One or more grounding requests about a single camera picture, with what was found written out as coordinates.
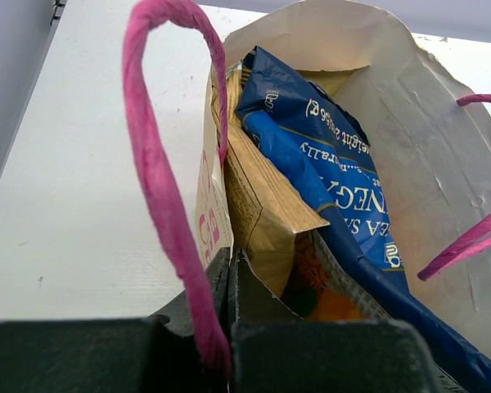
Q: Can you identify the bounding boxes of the yellow gummy candy bag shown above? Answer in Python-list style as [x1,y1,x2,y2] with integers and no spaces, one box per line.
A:
[282,234,390,322]

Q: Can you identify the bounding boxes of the blue Kettle chips bag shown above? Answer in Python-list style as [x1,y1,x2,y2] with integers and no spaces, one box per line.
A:
[236,47,491,392]

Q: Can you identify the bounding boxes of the large tan chips bag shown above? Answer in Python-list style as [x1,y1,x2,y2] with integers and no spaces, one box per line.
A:
[210,67,372,300]

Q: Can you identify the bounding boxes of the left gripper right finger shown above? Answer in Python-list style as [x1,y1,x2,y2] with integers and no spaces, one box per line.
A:
[228,250,461,392]

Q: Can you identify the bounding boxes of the pink and cream paper bag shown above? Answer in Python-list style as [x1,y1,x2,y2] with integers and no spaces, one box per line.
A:
[122,1,491,372]

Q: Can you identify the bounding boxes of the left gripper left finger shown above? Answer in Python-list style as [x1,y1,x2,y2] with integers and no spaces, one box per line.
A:
[0,247,232,393]

